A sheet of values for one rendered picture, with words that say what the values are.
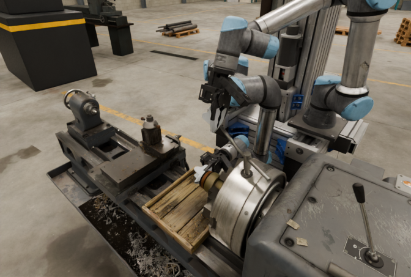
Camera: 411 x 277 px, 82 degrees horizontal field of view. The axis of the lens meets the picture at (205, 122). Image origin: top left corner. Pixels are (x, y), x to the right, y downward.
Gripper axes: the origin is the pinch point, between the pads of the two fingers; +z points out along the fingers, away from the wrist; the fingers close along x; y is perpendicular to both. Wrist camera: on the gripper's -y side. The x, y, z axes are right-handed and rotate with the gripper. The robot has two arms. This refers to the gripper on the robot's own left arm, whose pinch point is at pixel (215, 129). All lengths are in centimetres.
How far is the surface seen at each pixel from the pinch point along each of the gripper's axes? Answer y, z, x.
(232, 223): -17.7, 22.4, 7.2
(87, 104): 98, 21, -8
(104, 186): 48, 46, 7
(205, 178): 2.5, 21.8, -5.7
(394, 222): -52, 6, -7
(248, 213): -20.9, 17.5, 5.9
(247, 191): -17.9, 12.9, 3.0
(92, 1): 603, -93, -264
